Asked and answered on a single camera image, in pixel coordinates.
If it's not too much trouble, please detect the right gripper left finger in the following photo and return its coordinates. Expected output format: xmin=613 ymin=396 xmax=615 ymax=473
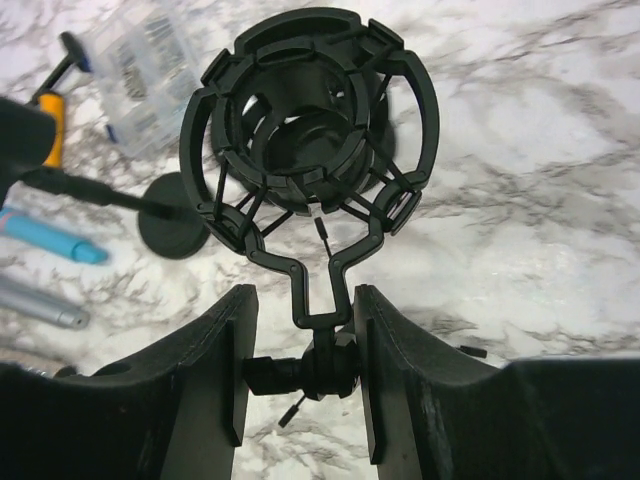
xmin=1 ymin=285 xmax=258 ymax=479

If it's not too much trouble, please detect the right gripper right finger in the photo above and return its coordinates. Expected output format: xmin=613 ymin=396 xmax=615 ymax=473
xmin=354 ymin=285 xmax=639 ymax=479

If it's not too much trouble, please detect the black round-base mic stand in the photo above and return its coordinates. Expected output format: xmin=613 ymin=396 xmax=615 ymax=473
xmin=1 ymin=97 xmax=209 ymax=260

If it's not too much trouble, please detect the tall grey microphone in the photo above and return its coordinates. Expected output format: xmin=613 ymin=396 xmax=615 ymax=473
xmin=1 ymin=277 xmax=90 ymax=330

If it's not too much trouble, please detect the blue microphone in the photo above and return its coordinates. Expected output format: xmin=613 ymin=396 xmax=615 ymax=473
xmin=1 ymin=207 xmax=109 ymax=265

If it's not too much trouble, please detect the black tripod mic stand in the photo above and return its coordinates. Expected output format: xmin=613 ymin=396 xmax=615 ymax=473
xmin=180 ymin=8 xmax=443 ymax=424

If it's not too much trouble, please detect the clear plastic screw box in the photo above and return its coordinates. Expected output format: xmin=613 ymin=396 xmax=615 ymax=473
xmin=81 ymin=1 xmax=199 ymax=159

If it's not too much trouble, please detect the black T-handle tool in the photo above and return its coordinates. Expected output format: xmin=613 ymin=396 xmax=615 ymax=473
xmin=29 ymin=31 xmax=91 ymax=105

